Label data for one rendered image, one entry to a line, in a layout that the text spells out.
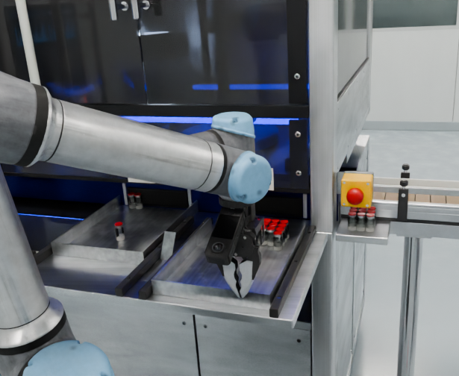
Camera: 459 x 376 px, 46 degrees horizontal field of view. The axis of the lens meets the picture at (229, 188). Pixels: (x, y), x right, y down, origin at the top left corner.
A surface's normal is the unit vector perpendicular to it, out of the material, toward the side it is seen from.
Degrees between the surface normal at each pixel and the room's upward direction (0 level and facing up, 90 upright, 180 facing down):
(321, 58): 90
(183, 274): 0
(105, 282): 0
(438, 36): 90
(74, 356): 8
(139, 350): 90
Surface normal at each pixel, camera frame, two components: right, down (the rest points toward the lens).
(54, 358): 0.02, -0.90
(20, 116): 0.54, 0.04
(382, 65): -0.33, 0.34
